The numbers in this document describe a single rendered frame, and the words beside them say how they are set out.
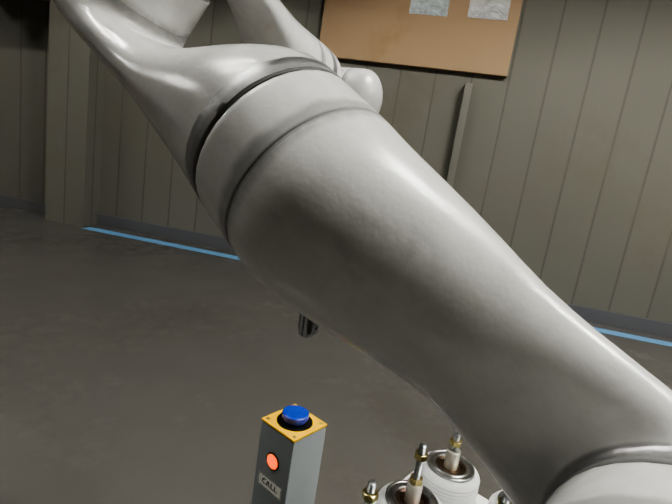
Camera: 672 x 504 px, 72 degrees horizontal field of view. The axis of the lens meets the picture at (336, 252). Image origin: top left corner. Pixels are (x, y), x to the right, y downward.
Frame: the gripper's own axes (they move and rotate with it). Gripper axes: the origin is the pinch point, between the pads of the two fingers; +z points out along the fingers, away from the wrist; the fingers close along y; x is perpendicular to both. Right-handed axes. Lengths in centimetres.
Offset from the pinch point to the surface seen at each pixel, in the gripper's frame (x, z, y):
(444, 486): -14.9, 22.4, -18.6
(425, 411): -74, 47, 14
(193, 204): -127, 21, 229
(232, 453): -17, 47, 32
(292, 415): 1.2, 13.9, -0.5
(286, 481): 3.5, 22.0, -3.2
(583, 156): -237, -44, 27
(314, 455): -1.5, 19.9, -3.5
